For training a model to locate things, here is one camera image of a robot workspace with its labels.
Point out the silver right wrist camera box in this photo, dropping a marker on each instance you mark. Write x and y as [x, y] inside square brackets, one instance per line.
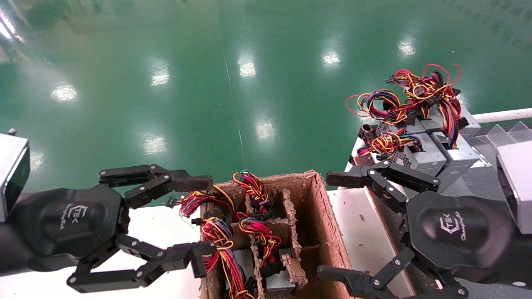
[517, 187]

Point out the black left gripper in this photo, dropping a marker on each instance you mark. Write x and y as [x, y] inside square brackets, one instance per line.
[70, 220]

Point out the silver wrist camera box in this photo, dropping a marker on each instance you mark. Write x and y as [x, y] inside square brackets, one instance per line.
[517, 187]
[10, 174]

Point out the white conveyor frame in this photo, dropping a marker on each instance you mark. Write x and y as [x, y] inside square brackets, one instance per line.
[498, 116]

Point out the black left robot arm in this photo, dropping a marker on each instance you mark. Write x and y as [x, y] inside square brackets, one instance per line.
[8, 249]

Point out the clear plastic guard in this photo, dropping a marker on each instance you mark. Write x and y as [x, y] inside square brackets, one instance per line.
[501, 136]

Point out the brown cardboard divider insert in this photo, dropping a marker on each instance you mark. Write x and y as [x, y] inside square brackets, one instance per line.
[291, 216]

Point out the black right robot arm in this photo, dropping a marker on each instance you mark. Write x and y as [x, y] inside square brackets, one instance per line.
[523, 257]

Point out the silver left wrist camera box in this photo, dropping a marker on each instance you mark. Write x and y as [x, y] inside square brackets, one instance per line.
[10, 174]

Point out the brown cardboard box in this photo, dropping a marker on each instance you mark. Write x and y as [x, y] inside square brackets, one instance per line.
[328, 232]

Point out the black conveyor roller end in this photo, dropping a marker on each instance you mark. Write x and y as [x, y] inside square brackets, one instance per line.
[368, 133]

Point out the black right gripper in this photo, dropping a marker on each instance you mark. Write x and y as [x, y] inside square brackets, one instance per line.
[457, 232]

